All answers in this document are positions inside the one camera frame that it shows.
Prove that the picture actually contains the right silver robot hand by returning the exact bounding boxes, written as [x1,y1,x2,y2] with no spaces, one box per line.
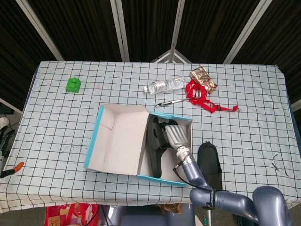
[159,119,190,150]

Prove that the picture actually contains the black rubber slipper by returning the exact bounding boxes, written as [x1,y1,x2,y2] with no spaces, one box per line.
[197,141,223,190]
[145,115,170,178]

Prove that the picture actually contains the light blue cardboard shoe box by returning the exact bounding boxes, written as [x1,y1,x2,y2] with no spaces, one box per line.
[84,103,194,188]

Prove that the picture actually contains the white shoe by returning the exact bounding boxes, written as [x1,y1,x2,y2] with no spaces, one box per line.
[0,117,10,132]

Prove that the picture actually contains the silver metal spoon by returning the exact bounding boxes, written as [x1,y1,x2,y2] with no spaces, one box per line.
[154,98,190,108]

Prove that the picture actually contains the clear plastic water bottle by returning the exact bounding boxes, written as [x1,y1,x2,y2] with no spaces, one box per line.
[143,76,186,95]

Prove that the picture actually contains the white black grid tablecloth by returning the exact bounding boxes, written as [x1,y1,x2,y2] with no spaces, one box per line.
[0,60,301,214]

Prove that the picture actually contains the gold foil snack wrapper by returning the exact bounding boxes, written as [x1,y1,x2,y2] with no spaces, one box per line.
[189,66,218,94]

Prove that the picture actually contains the white triangular screen foot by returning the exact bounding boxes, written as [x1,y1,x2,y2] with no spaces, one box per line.
[150,49,192,64]

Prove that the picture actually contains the grey blue robot torso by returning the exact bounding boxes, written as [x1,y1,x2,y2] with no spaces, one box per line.
[100,203,196,226]

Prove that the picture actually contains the green toy building block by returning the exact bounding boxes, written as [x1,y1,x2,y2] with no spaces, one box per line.
[65,77,82,94]

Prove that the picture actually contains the red patterned bag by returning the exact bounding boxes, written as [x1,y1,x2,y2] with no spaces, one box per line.
[44,203,100,226]

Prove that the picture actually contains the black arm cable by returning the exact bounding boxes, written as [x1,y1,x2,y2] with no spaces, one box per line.
[173,160,230,192]

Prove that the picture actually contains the red ribbon strap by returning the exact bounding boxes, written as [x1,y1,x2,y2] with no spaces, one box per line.
[185,79,242,114]

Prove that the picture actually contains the black velcro arm strap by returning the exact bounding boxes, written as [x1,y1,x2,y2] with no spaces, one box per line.
[206,189,216,210]

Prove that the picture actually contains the white screen frame post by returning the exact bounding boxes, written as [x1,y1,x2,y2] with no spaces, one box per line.
[15,0,64,61]
[170,0,186,54]
[223,0,273,64]
[110,0,130,62]

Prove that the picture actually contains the orange handled pliers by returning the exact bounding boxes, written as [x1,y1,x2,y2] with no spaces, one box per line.
[0,161,25,178]

